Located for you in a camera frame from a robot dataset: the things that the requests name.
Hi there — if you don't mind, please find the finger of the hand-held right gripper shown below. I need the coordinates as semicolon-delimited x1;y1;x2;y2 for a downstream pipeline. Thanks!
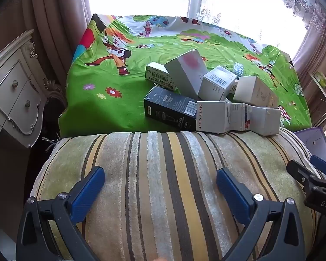
286;160;326;194
310;155;326;175

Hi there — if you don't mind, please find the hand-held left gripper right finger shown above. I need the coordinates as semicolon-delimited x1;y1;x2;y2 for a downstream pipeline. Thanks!
216;168;313;261

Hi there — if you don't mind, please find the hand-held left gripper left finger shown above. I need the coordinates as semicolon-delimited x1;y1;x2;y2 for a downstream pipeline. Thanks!
15;166;106;261

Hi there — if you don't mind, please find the teal box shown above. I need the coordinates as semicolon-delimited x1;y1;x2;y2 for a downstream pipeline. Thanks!
233;62;246;77

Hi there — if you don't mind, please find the purple plastic bin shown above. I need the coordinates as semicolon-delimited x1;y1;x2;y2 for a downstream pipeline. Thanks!
293;126;326;164

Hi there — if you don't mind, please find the white box with open flap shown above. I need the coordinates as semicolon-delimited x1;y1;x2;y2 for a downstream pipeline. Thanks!
250;106;281;136

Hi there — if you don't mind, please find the striped plush cushion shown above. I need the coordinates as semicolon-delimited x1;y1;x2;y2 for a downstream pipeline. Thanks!
30;130;326;261

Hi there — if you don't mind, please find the wooden rack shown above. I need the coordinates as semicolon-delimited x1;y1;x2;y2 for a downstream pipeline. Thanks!
310;71;326;131

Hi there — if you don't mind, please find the white box with red print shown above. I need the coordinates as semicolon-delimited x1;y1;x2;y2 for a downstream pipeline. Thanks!
230;103;254;131

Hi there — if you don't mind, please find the white box with side lettering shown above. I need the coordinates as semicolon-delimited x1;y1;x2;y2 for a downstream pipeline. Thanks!
196;101;233;134

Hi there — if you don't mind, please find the green cartoon printed tablecloth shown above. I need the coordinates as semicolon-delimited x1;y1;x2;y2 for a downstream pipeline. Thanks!
58;13;313;138

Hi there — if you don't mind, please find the plain white carton box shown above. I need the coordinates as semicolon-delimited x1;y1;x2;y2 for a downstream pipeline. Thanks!
233;75;279;109

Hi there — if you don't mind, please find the black carton box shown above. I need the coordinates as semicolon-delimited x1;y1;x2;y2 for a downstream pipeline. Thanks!
143;86;198;132

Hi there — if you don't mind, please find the white cube box with barcode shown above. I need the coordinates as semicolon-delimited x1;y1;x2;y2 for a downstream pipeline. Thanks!
201;65;237;102

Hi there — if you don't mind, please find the ornate white dresser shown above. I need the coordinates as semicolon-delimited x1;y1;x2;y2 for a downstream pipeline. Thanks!
0;29;48;149

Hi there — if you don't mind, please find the grey box with pink spot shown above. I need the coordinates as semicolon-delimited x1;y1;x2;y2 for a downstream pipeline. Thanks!
164;48;210;101

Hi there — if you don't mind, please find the patterned mauve curtain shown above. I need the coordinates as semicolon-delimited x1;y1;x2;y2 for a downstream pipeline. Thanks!
292;3;326;106

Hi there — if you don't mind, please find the white and green barcode box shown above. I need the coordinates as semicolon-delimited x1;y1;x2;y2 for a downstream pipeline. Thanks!
145;62;178;91

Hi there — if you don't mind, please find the ornate carved furniture frame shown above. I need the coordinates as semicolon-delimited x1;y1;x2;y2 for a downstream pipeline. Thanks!
42;78;68;116

